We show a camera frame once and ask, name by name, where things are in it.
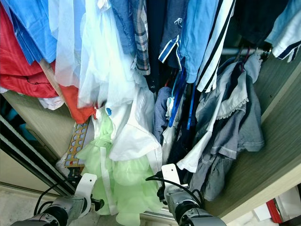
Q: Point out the grey dress with lace collar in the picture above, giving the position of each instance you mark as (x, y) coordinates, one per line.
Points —
(235, 132)

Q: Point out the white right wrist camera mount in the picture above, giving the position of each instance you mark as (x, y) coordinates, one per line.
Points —
(170, 173)

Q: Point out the light green tulle dress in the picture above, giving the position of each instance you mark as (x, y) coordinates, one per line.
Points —
(127, 188)

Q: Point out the light blue hanging shirt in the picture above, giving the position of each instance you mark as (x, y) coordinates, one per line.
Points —
(200, 37)

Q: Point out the board with coloured dots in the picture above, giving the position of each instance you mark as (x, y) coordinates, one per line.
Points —
(77, 146)

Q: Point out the blue polo with striped cuff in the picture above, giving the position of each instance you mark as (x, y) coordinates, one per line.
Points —
(174, 28)

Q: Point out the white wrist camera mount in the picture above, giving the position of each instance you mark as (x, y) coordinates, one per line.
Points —
(170, 173)
(87, 184)

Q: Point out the bright blue hanging shirt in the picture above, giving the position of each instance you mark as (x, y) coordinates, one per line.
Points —
(33, 28)

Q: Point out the dark sliding door track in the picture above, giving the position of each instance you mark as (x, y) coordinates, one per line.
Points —
(28, 155)

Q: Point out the red hanging garment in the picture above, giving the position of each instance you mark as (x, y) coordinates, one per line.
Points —
(19, 56)

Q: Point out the small red item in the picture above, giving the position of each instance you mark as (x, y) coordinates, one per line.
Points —
(273, 211)

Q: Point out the grey-blue hanging garment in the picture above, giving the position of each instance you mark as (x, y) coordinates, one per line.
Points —
(161, 113)

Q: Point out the orange hanging garment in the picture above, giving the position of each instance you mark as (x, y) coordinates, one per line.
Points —
(77, 106)

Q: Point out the white shirt with black stripes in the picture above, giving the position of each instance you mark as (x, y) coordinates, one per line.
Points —
(216, 52)

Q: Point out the denim blue hanging shirt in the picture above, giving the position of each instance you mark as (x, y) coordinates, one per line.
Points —
(124, 23)

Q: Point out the black hanging garment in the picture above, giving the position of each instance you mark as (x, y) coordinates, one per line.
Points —
(258, 19)

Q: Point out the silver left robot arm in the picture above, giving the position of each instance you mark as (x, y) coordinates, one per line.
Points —
(61, 209)

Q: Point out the white sheer hanging garment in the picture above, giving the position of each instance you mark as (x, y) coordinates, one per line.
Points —
(99, 61)

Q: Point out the plaid hanging shirt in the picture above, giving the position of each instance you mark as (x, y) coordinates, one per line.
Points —
(141, 42)

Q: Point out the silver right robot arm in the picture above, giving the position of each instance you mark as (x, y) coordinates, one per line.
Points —
(188, 207)

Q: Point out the plain white hanging shirt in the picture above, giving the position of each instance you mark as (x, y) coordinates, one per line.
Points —
(134, 136)

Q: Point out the metal closet rail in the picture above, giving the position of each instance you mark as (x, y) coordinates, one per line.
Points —
(230, 51)

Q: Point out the pale shirt with navy trim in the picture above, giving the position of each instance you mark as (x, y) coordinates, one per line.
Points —
(287, 33)

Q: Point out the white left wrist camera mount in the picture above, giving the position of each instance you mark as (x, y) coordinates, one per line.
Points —
(87, 184)

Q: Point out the dark navy hanging garment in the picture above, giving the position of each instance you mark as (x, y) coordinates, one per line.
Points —
(157, 28)

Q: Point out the blue plastic clothes hanger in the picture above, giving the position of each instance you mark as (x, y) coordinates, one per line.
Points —
(191, 108)
(176, 99)

